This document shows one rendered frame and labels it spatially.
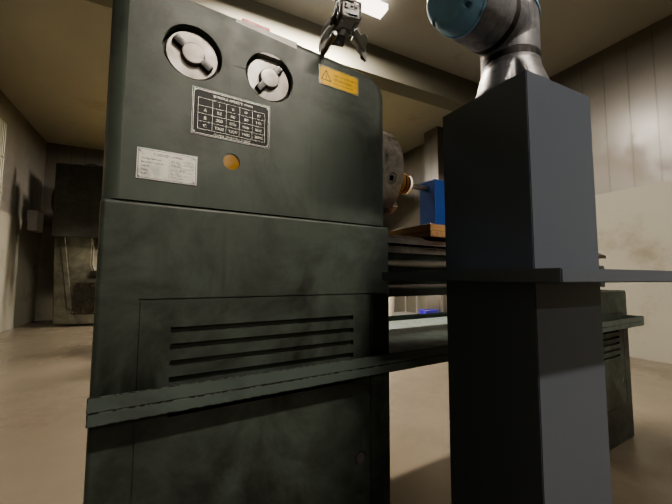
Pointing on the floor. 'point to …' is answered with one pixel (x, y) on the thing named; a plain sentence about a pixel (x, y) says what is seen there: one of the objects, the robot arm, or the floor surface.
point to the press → (75, 241)
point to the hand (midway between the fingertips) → (342, 59)
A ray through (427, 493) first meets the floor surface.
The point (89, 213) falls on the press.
